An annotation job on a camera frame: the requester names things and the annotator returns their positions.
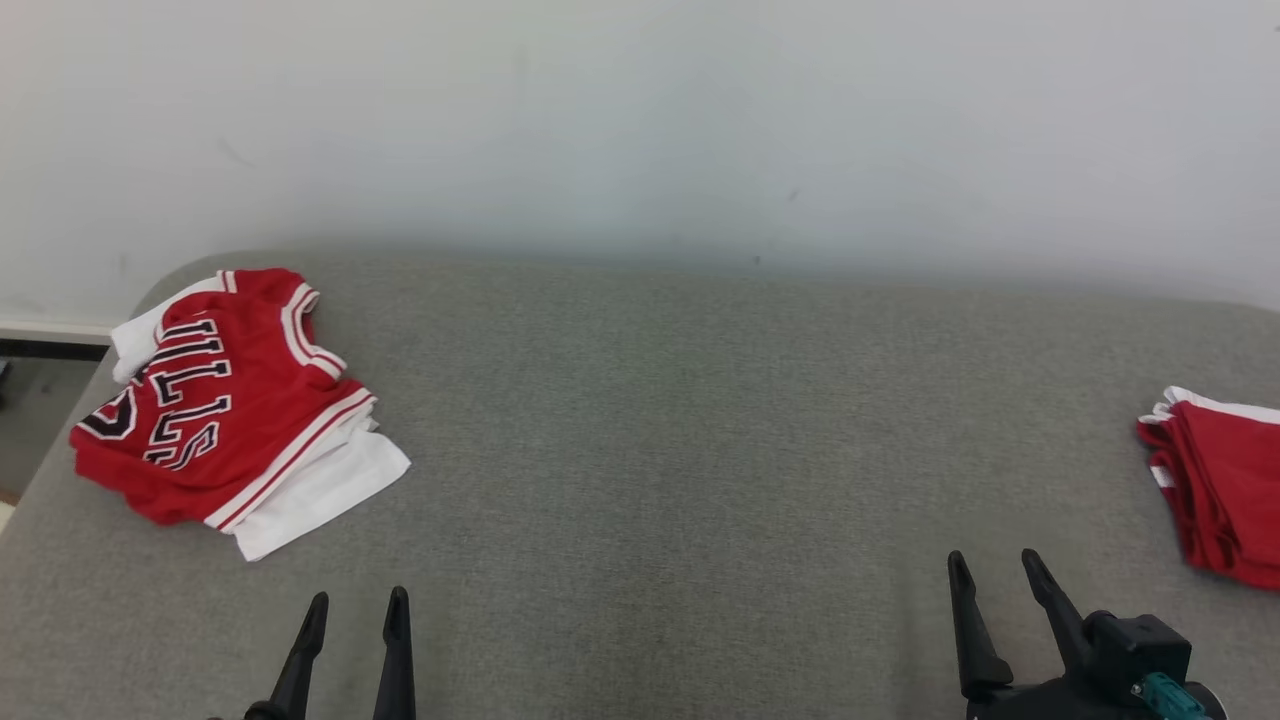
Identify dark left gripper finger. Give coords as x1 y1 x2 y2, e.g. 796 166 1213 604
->
373 586 417 720
245 592 329 720

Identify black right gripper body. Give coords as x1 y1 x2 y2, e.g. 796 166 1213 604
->
965 675 1229 720

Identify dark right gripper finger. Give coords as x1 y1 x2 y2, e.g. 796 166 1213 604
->
947 550 1014 701
1020 548 1093 673

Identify red shorts with white trim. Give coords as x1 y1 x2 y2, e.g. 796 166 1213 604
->
1136 386 1280 591

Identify red and white basketball jersey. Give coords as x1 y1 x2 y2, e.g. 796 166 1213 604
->
68 267 412 563

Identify grey fabric sofa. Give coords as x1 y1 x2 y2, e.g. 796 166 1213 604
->
0 250 1280 720

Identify teal right camera cable plug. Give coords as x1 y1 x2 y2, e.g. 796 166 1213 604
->
1140 672 1203 720

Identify white wall baseboard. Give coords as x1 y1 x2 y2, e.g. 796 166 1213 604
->
0 318 113 347

